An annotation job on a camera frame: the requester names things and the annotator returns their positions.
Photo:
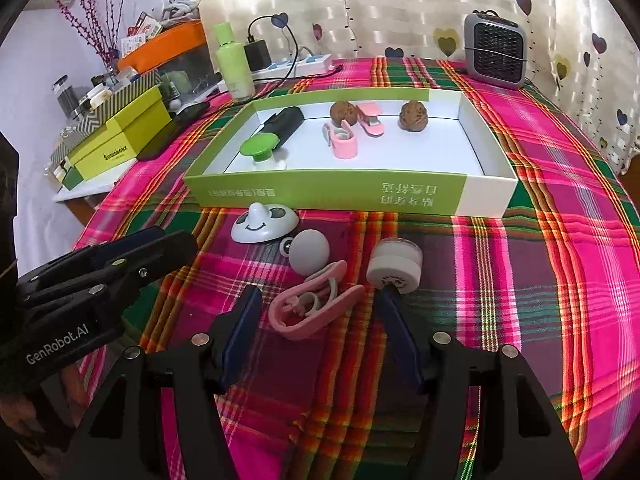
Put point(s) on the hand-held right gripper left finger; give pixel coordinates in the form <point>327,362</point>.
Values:
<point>240,345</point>

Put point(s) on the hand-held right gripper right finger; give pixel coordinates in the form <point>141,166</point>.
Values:
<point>400,345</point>

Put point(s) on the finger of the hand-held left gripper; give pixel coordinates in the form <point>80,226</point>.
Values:
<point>165,257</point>
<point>125,247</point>

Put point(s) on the pink plastic clip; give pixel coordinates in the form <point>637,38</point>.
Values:
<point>372,127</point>
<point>300,327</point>
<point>345,149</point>

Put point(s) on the green white cardboard box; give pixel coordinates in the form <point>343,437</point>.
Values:
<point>350,192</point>

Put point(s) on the white side table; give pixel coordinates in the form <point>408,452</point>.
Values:
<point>85,194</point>

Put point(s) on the white round jar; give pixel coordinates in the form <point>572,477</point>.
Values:
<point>395,267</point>

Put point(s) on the white smiley face hook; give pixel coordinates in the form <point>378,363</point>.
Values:
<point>260,227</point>

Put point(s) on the lime green cardboard box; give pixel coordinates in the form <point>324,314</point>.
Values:
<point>125,135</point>

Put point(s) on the black smartphone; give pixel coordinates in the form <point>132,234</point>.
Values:
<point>165,140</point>

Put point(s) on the grey round ball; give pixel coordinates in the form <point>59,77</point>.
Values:
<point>310,252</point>

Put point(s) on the person's dark clothing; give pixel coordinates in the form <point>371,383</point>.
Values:
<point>7,210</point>

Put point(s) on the pink green plaid cloth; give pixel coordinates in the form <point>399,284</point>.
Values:
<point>525,285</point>

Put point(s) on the chevron striped box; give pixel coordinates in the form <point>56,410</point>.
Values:
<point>115,105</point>

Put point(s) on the green topped white knob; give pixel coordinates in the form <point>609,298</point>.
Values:
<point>257,145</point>

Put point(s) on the glass jar with dark lid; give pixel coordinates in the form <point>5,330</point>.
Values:
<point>65,97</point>

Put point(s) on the black rectangular case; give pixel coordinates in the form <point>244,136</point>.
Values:
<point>285,122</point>

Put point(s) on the dark glass tank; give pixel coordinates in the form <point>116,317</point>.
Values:
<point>192,60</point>

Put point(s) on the light green plastic bottle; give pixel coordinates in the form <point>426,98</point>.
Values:
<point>237,70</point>

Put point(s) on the orange plastic bin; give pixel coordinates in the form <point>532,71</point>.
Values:
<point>170,45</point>

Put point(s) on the printed paper packets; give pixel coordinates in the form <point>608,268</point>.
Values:
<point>140,35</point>

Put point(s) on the black charger adapter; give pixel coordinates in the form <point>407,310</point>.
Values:
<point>257,57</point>

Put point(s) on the brown walnut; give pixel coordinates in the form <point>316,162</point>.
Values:
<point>344,114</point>
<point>412,116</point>

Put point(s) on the red twig decoration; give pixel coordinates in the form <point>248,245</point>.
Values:
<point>95,20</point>

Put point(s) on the white power strip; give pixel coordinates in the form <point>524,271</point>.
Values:
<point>310,64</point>

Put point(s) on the grey fan heater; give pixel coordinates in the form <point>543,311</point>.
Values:
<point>495,55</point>

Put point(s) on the heart print curtain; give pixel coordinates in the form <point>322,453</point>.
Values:
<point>425,10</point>

